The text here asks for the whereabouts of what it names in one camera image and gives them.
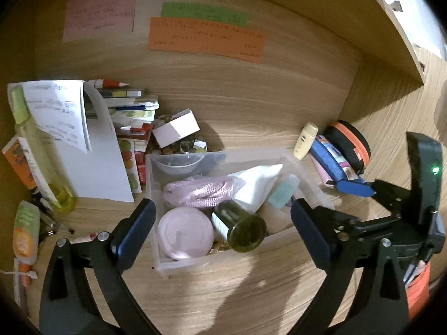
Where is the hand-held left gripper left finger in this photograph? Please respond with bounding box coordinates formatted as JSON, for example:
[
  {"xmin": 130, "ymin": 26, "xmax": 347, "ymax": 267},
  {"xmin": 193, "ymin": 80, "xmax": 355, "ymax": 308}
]
[{"xmin": 39, "ymin": 198, "xmax": 163, "ymax": 335}]

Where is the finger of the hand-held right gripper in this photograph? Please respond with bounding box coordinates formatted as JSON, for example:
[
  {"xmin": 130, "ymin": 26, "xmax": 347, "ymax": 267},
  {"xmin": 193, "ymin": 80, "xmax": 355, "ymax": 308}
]
[
  {"xmin": 336, "ymin": 179, "xmax": 415, "ymax": 219},
  {"xmin": 313, "ymin": 206, "xmax": 417, "ymax": 244}
]

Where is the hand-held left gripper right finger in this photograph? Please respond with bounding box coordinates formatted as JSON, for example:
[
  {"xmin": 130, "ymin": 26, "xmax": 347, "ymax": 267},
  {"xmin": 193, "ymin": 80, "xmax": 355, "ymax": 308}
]
[{"xmin": 291, "ymin": 198, "xmax": 409, "ymax": 335}]

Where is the pink round case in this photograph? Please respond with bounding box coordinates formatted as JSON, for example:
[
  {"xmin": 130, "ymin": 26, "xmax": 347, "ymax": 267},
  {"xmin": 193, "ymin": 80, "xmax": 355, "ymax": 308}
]
[{"xmin": 157, "ymin": 207, "xmax": 215, "ymax": 261}]

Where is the clear plastic storage box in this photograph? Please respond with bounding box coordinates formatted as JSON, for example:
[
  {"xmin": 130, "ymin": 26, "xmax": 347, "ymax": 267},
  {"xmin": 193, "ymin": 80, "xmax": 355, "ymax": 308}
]
[{"xmin": 145, "ymin": 148, "xmax": 335, "ymax": 280}]

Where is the mint green small bottle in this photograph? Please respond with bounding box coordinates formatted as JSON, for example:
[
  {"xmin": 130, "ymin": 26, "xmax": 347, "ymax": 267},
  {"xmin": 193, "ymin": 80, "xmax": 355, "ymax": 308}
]
[{"xmin": 268, "ymin": 174, "xmax": 300, "ymax": 212}]

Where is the green glass bottle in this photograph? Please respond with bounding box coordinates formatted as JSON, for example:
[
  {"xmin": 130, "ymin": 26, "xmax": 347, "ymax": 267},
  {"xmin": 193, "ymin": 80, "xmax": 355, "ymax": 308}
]
[{"xmin": 211, "ymin": 200, "xmax": 268, "ymax": 254}]

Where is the white pouch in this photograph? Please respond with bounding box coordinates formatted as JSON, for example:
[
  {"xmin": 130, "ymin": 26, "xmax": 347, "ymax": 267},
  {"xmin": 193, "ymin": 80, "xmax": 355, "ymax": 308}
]
[{"xmin": 229, "ymin": 163, "xmax": 284, "ymax": 214}]

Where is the blue pencil case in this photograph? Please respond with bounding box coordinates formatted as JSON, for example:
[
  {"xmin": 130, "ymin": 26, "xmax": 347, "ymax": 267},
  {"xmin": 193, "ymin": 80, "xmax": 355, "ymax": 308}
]
[{"xmin": 310, "ymin": 135, "xmax": 364, "ymax": 184}]

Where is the pink flat packet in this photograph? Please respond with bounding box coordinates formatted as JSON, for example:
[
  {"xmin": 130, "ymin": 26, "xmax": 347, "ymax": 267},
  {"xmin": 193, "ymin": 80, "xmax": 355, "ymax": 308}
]
[{"xmin": 309, "ymin": 154, "xmax": 336, "ymax": 187}]

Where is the black orange round case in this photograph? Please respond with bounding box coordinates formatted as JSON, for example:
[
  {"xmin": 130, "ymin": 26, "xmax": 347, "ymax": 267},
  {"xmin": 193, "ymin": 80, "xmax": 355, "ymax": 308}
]
[{"xmin": 323, "ymin": 120, "xmax": 372, "ymax": 176}]

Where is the pink white lip balm tube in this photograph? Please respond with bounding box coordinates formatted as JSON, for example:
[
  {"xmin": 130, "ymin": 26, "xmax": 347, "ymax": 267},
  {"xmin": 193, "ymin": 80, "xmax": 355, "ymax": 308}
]
[{"xmin": 70, "ymin": 232, "xmax": 101, "ymax": 245}]

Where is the red small box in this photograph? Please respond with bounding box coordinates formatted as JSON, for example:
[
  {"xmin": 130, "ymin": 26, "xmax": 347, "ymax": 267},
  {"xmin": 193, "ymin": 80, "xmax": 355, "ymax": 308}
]
[{"xmin": 135, "ymin": 150, "xmax": 149, "ymax": 186}]

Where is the cream small bottle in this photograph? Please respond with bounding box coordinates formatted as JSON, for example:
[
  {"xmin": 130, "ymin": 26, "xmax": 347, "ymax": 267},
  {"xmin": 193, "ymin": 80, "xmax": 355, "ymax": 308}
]
[{"xmin": 293, "ymin": 122, "xmax": 319, "ymax": 160}]

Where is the fruit print box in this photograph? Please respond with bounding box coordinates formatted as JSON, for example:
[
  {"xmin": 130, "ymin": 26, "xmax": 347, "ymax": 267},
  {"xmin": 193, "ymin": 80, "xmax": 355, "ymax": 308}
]
[{"xmin": 116, "ymin": 138, "xmax": 142, "ymax": 193}]

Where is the clear plastic bowl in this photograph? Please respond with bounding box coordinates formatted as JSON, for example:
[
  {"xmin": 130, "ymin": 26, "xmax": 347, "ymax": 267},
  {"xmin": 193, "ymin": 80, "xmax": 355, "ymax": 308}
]
[{"xmin": 153, "ymin": 153, "xmax": 205, "ymax": 176}]

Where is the bunch of keys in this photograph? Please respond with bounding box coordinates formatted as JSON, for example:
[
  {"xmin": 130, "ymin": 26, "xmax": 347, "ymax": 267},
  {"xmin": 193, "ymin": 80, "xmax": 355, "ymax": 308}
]
[{"xmin": 32, "ymin": 195, "xmax": 61, "ymax": 242}]

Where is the wooden desk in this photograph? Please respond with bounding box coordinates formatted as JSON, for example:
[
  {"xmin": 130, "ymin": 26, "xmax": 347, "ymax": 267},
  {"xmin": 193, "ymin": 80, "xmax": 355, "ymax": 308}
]
[{"xmin": 0, "ymin": 0, "xmax": 447, "ymax": 335}]

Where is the orange bag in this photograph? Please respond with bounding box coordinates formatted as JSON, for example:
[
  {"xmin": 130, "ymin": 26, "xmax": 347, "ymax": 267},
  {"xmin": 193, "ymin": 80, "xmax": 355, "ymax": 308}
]
[{"xmin": 406, "ymin": 261, "xmax": 431, "ymax": 319}]

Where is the orange green cream tube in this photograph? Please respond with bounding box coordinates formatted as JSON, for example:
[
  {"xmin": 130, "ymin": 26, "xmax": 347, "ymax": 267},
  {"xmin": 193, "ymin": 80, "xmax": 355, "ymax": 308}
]
[{"xmin": 12, "ymin": 200, "xmax": 41, "ymax": 273}]

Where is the yellow green spray bottle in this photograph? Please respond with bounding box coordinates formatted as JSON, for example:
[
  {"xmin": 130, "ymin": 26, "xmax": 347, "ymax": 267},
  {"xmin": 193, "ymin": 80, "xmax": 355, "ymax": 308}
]
[{"xmin": 9, "ymin": 85, "xmax": 77, "ymax": 214}]

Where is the pink white small box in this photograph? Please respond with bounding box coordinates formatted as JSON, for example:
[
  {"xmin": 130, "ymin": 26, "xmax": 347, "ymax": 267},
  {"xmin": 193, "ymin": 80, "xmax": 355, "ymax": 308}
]
[{"xmin": 152, "ymin": 109, "xmax": 201, "ymax": 149}]

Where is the white cosmetic tube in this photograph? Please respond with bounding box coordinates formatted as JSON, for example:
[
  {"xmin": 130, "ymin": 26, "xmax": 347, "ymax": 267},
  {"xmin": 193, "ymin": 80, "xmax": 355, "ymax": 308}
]
[{"xmin": 17, "ymin": 138, "xmax": 60, "ymax": 204}]

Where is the stack of small books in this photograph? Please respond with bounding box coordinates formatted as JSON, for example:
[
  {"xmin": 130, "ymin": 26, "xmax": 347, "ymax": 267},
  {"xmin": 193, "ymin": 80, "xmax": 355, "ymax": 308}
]
[{"xmin": 85, "ymin": 88, "xmax": 160, "ymax": 137}]

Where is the orange carton box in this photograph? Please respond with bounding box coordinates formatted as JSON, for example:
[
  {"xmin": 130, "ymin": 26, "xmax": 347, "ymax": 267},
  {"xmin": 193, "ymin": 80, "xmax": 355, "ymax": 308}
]
[{"xmin": 2, "ymin": 135, "xmax": 39, "ymax": 192}]

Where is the white printed receipt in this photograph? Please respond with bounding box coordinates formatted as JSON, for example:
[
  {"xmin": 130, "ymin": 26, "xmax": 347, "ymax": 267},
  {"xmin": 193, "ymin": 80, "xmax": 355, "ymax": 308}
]
[{"xmin": 8, "ymin": 80, "xmax": 114, "ymax": 153}]

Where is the red white pen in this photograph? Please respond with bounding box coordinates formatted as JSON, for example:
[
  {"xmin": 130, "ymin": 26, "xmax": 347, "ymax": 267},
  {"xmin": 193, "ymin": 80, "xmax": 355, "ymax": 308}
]
[{"xmin": 87, "ymin": 78, "xmax": 130, "ymax": 90}]

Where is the orange sticky note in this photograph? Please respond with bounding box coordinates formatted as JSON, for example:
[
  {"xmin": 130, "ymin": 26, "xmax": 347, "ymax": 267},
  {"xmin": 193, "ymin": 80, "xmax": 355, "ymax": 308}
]
[{"xmin": 147, "ymin": 17, "xmax": 267, "ymax": 64}]

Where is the pink sticky note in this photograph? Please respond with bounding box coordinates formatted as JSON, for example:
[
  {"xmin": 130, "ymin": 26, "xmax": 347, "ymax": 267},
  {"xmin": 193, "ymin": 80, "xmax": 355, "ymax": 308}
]
[{"xmin": 62, "ymin": 0, "xmax": 139, "ymax": 42}]

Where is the green sticky note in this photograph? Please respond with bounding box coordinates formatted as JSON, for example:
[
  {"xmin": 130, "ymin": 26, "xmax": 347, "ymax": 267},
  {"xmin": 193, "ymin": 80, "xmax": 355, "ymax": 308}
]
[{"xmin": 161, "ymin": 2, "xmax": 249, "ymax": 27}]

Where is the white cable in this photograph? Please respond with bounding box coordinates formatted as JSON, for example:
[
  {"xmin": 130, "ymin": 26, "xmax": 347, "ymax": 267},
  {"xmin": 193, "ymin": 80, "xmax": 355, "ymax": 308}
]
[{"xmin": 0, "ymin": 268, "xmax": 38, "ymax": 309}]

